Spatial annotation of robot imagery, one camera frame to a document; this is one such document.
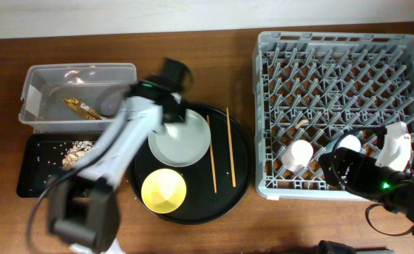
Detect food scrap in rack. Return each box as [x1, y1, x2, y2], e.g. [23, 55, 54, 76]
[295, 119, 309, 129]

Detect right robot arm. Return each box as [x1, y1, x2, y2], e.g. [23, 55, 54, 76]
[319, 145, 414, 236]

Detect pink cup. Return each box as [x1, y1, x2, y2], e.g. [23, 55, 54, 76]
[281, 140, 313, 173]

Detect wooden chopstick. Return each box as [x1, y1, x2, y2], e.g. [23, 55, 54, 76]
[207, 115, 217, 194]
[226, 107, 236, 188]

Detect black rectangular tray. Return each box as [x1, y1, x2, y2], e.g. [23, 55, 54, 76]
[16, 133, 99, 198]

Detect round black tray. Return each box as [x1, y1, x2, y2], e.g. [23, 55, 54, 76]
[128, 103, 254, 225]

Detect brown snack wrapper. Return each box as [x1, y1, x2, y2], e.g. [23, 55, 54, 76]
[63, 97, 104, 120]

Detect grey dishwasher rack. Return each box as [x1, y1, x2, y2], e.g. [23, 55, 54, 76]
[252, 31, 414, 200]

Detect clear plastic bin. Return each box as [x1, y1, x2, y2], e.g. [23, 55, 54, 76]
[18, 63, 138, 133]

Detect yellow bowl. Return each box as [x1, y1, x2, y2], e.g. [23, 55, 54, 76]
[141, 169, 187, 214]

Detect grey plate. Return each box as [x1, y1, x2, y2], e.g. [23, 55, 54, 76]
[148, 109, 211, 167]

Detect blue cup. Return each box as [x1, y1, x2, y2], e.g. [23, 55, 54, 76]
[325, 135, 361, 153]

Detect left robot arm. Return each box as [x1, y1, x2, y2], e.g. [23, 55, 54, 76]
[45, 59, 192, 253]

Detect food scraps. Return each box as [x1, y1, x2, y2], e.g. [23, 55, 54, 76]
[61, 141, 94, 171]

